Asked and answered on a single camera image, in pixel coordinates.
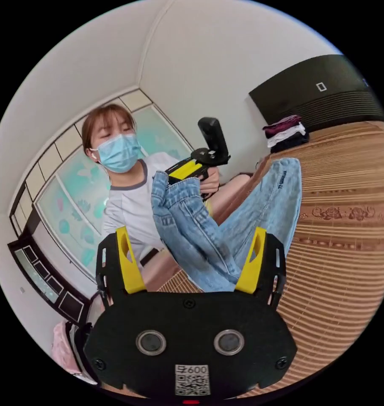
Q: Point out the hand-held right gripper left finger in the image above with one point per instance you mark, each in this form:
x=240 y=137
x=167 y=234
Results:
x=128 y=266

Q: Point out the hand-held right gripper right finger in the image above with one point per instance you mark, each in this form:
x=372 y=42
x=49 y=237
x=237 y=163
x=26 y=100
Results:
x=251 y=269

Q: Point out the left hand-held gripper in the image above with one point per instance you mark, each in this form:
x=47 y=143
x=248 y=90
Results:
x=211 y=156

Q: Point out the light blue jeans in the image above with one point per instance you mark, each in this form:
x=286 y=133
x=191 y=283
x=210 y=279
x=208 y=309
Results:
x=261 y=209

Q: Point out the person's left hand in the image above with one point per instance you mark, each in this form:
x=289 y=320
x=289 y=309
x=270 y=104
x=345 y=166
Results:
x=211 y=183

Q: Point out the person's body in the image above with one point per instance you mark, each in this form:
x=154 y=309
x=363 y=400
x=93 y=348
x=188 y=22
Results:
x=128 y=203

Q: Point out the dark framed cupboard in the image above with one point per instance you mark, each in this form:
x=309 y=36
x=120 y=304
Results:
x=42 y=279

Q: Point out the window with frosted glass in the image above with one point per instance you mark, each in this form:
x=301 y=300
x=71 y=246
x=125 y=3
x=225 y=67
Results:
x=80 y=193

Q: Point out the pink fabric bundle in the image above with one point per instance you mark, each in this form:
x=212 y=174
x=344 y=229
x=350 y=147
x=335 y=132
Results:
x=62 y=347

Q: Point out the pile of clothes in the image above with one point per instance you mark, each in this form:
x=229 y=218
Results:
x=287 y=134

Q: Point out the black headboard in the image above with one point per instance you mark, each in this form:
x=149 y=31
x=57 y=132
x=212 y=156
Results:
x=309 y=92

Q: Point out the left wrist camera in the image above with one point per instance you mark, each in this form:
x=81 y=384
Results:
x=213 y=134

